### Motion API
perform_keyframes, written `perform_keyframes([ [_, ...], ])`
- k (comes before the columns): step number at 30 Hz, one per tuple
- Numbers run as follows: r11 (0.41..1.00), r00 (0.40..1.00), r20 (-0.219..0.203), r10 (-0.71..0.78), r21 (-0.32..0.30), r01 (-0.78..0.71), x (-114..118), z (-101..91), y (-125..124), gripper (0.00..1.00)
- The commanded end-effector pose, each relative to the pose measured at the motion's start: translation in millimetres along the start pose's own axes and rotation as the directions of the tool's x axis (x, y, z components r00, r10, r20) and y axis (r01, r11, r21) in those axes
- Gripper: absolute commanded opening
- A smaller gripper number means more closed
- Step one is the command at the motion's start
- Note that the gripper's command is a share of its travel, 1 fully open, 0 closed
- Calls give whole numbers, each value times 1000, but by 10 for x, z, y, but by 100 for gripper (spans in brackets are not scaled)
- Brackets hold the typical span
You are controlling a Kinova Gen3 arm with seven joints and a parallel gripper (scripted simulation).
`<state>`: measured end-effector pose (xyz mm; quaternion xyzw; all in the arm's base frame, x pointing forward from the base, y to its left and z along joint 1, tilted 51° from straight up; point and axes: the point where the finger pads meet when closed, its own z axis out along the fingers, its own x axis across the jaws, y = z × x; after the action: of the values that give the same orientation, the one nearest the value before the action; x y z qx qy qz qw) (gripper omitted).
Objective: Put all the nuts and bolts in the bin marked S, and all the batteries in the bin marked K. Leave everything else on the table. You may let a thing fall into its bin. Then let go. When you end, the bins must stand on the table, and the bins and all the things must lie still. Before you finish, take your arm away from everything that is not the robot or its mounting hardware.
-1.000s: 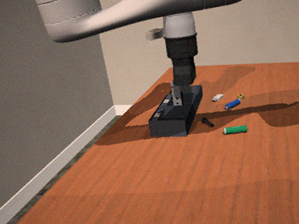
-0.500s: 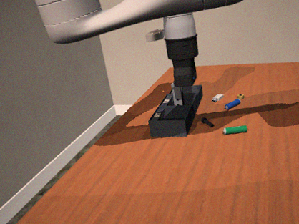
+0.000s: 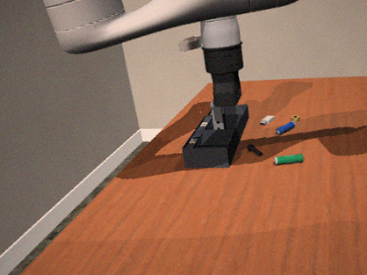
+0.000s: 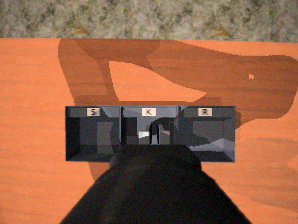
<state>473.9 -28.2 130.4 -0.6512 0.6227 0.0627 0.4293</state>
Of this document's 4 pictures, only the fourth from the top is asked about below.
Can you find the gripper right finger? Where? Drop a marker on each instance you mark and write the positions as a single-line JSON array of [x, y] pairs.
[[163, 136]]

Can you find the dark grey rack of three bins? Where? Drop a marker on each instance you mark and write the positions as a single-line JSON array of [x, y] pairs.
[[96, 133]]

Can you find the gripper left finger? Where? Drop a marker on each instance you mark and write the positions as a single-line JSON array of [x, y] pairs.
[[145, 137]]

